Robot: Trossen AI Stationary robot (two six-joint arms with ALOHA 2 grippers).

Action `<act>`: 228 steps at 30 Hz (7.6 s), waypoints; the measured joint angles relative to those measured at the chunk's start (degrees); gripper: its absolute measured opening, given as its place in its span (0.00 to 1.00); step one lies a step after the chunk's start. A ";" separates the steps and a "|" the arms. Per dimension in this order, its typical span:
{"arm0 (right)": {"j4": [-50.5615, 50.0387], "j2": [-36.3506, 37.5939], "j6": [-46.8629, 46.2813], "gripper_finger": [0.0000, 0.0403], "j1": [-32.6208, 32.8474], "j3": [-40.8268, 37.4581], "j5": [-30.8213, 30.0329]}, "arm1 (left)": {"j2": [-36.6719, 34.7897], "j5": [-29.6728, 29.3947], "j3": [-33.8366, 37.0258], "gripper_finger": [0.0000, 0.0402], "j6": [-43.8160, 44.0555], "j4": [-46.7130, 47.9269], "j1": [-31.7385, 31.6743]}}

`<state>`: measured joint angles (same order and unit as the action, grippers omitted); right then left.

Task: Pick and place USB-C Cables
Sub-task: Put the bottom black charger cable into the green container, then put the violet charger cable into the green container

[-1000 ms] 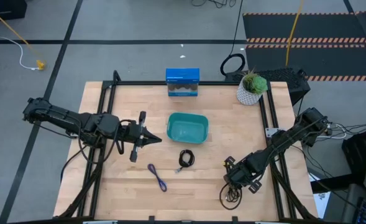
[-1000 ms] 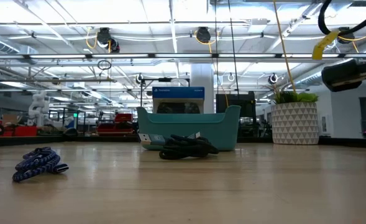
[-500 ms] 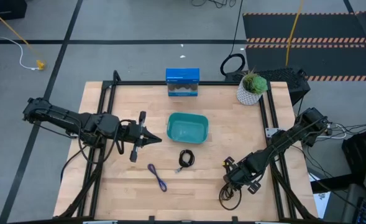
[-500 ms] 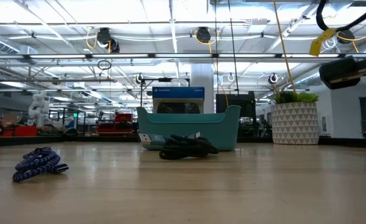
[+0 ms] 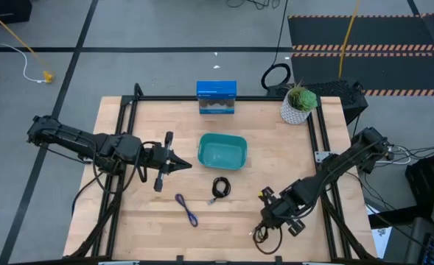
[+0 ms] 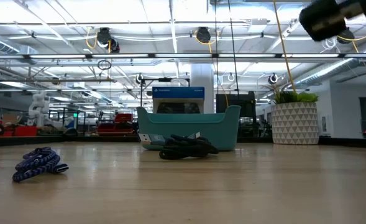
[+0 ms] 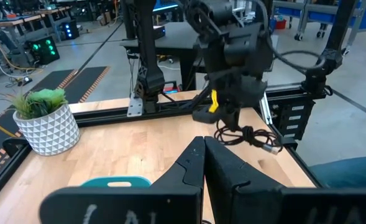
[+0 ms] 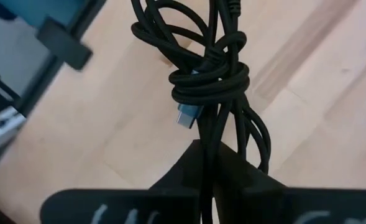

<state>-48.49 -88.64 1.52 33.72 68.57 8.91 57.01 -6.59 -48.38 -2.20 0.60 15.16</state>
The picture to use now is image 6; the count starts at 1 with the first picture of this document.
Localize teal plastic bin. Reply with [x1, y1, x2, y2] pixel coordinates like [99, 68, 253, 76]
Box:
[135, 105, 242, 152]

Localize blue PlayStation box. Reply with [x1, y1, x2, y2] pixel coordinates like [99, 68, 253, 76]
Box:
[152, 86, 206, 114]

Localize black braided USB-C cable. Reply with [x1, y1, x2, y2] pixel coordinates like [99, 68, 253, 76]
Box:
[138, 132, 220, 161]

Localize succulent in white patterned pot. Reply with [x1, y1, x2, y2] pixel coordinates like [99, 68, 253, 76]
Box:
[270, 83, 320, 146]

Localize black aluminium table frame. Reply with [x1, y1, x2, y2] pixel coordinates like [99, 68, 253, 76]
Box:
[0, 134, 366, 149]

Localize black ceiling cable reel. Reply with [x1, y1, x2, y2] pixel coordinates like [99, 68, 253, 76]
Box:
[195, 26, 212, 44]
[96, 27, 121, 54]
[337, 27, 355, 45]

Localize yellow hanging cable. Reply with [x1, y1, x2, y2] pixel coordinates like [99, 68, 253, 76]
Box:
[272, 0, 297, 94]

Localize blue braided USB-C cable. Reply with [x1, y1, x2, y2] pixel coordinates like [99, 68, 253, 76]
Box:
[12, 146, 70, 183]

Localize red tool boxes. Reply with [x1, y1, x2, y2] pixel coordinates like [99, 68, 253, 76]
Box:
[96, 113, 135, 136]

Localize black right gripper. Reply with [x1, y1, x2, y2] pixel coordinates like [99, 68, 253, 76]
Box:
[298, 0, 366, 42]

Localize red storage bin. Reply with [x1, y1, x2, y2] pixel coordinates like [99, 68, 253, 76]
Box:
[0, 116, 38, 138]

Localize black hanging cable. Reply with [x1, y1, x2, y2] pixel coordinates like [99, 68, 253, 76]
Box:
[227, 0, 240, 98]

